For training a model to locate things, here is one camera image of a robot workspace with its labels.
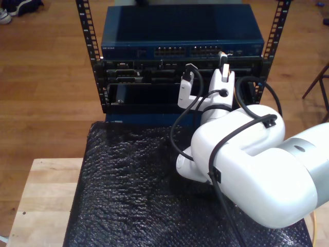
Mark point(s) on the black empty rack tray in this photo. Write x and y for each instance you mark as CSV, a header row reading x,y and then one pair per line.
x,y
144,106

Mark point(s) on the brown wooden chair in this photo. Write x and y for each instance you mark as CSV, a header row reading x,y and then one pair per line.
x,y
315,82

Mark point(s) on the black bubble wrap mat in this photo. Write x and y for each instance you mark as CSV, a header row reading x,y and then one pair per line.
x,y
128,193

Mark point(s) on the blue rack base plate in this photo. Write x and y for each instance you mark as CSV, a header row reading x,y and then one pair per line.
x,y
144,119

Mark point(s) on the blue Netgear network switch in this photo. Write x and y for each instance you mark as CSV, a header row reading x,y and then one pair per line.
x,y
180,25

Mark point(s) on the dark sneaker white sole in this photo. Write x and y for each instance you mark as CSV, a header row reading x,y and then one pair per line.
x,y
28,7

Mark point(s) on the black perforated rack post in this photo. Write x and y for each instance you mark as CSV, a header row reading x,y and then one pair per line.
x,y
276,28
88,33

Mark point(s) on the black Dell rack server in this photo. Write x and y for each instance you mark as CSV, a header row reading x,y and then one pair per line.
x,y
144,74

